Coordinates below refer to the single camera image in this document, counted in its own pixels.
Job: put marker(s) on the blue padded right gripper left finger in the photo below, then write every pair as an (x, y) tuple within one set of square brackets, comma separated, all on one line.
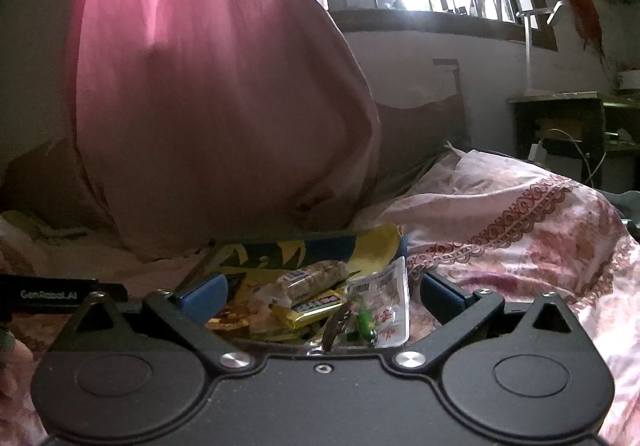
[(180, 316)]

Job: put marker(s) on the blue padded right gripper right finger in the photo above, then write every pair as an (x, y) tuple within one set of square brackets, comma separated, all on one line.
[(462, 316)]

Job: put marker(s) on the gold foil snack packet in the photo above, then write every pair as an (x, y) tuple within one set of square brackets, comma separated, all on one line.
[(228, 320)]

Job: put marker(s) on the clear packet with green snack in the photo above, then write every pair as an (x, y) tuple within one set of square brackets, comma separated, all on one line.
[(375, 313)]

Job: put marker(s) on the colourful patterned snack tray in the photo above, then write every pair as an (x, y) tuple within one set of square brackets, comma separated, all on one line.
[(252, 269)]

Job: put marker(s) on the clear wrapped cereal bar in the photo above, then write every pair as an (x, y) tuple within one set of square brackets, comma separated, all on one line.
[(303, 284)]

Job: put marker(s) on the yellow candy bar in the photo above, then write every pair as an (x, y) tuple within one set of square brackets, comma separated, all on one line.
[(308, 312)]

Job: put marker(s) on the pink curtain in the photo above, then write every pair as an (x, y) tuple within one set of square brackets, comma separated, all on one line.
[(197, 120)]

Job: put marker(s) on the dark wooden desk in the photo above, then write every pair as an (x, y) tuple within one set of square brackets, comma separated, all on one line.
[(590, 126)]

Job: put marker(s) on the white desk lamp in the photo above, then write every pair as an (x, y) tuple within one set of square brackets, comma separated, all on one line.
[(549, 16)]

